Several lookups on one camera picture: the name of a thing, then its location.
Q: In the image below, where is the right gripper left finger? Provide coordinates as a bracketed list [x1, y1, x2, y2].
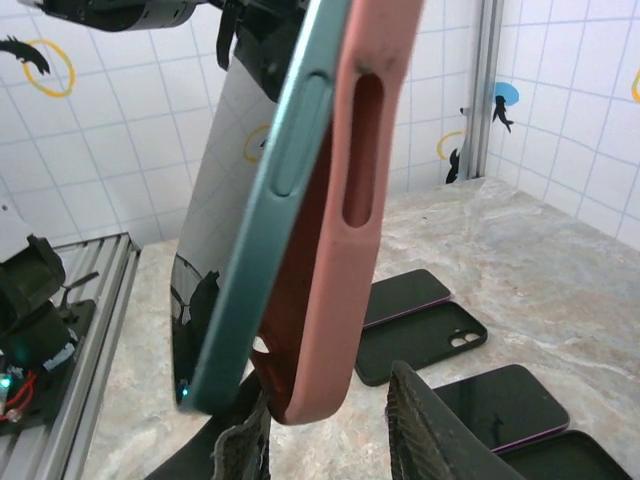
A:
[146, 378, 274, 480]

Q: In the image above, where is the aluminium front rail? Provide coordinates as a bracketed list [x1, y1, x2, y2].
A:
[0, 232, 144, 480]

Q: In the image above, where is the black phone with red edge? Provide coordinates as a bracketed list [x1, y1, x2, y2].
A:
[168, 0, 354, 414]
[252, 0, 426, 426]

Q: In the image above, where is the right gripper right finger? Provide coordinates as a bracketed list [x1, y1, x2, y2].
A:
[383, 358, 531, 480]

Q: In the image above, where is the black smartphone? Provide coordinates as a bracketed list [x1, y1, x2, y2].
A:
[430, 363, 572, 455]
[362, 268, 455, 331]

